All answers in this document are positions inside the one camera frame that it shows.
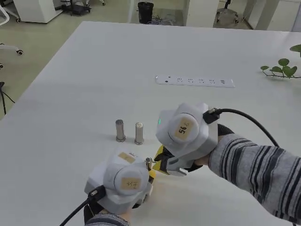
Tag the white office chair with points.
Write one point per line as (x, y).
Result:
(9, 48)
(7, 14)

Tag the white power strip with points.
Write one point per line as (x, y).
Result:
(195, 81)

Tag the black stand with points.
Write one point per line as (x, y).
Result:
(3, 94)

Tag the person's right forearm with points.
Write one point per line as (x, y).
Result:
(256, 174)

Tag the person's left forearm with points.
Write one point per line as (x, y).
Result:
(105, 220)

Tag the white cabinet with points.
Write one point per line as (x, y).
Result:
(37, 10)

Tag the person's left hand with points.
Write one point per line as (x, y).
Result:
(94, 212)

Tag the person's right hand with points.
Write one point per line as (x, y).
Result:
(224, 131)

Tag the green leafy plant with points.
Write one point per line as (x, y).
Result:
(285, 69)

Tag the black wheeled chair base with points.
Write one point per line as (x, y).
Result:
(77, 8)

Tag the black waste bin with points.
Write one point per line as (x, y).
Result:
(145, 11)

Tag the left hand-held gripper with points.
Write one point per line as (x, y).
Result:
(124, 169)

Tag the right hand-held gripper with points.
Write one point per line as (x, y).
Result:
(185, 131)

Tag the grey wheeled chair base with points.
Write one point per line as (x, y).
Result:
(227, 11)

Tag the thin metal cotter pin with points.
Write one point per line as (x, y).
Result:
(156, 161)

